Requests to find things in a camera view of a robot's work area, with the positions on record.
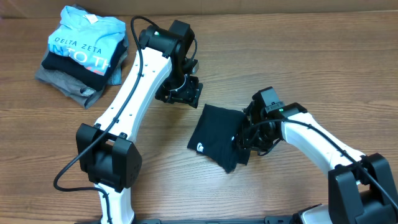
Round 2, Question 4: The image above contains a dark teal t-shirt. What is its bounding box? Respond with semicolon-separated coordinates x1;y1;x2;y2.
187;104;250;174

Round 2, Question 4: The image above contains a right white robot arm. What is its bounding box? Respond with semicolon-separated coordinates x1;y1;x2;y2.
235;102;397;224

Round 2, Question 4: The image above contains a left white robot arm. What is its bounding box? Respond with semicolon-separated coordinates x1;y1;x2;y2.
76;20;203;223

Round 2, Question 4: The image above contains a blue denim folded garment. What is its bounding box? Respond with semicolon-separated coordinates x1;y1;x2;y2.
107;65;122;86

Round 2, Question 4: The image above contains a grey folded garment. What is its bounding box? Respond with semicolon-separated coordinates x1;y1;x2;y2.
35;37;130;110

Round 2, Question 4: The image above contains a light blue folded t-shirt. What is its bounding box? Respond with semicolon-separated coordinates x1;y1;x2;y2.
48;6;126;76

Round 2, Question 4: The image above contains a black folded garment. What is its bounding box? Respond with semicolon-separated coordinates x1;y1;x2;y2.
41;42;127;91

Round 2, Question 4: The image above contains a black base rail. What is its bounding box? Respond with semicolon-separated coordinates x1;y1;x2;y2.
74;214;352;224

